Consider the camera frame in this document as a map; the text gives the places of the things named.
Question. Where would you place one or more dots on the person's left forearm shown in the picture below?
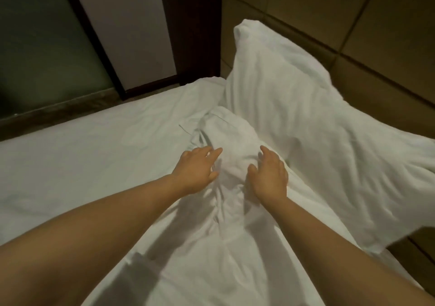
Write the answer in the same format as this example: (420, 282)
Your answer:
(81, 248)

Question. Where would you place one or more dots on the person's left hand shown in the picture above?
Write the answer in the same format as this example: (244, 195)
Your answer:
(196, 170)

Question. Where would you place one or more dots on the person's right forearm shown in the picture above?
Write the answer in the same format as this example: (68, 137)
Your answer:
(340, 261)

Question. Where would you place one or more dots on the white duvet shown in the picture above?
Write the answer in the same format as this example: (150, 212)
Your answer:
(102, 153)

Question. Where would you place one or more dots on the frosted glass partition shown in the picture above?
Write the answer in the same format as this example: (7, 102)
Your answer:
(41, 44)

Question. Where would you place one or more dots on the beige padded headboard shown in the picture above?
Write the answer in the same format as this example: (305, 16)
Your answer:
(380, 37)

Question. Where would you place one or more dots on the person's right hand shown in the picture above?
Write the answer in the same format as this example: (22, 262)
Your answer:
(270, 180)

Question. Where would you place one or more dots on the white pillow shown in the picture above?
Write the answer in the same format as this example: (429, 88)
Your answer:
(340, 132)

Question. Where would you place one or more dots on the dark wooden column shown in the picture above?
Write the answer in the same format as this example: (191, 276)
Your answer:
(194, 24)

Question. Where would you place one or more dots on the white bed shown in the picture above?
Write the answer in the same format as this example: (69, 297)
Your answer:
(224, 261)

